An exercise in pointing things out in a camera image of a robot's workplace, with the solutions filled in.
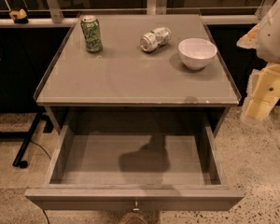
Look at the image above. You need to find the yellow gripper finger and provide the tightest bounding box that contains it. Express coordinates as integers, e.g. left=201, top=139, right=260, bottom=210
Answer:
left=242, top=63, right=280, bottom=120
left=236, top=24, right=259, bottom=49

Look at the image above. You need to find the green soda can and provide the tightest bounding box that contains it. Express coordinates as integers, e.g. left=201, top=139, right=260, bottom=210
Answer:
left=80, top=15, right=103, bottom=52

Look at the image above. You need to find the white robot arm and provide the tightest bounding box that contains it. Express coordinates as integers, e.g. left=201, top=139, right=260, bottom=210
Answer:
left=236, top=0, right=280, bottom=121

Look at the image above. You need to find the crushed white can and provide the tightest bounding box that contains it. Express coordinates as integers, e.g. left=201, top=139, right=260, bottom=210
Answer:
left=140, top=27, right=172, bottom=52

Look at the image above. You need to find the grey cabinet with top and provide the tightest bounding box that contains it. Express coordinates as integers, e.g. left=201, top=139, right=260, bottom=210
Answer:
left=33, top=13, right=243, bottom=138

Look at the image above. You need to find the open grey top drawer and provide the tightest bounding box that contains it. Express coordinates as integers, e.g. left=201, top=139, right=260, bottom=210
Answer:
left=25, top=109, right=244, bottom=211

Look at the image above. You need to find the metal drawer knob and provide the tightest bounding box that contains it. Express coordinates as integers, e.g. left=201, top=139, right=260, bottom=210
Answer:
left=132, top=201, right=140, bottom=213

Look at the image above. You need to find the white bowl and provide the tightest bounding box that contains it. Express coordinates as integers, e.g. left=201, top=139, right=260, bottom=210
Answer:
left=178, top=38, right=217, bottom=70

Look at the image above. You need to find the yellow and black toy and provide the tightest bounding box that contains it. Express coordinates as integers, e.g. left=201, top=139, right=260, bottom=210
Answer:
left=9, top=8, right=28, bottom=23

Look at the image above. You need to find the black stand leg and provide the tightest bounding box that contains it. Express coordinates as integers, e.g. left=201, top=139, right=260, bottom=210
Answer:
left=12, top=111, right=43, bottom=167

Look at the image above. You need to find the white railing frame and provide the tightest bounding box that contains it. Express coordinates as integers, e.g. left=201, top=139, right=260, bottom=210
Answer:
left=0, top=0, right=276, bottom=28

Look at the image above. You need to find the black floor cable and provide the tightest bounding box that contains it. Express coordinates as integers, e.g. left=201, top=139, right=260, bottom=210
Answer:
left=0, top=124, right=53, bottom=161

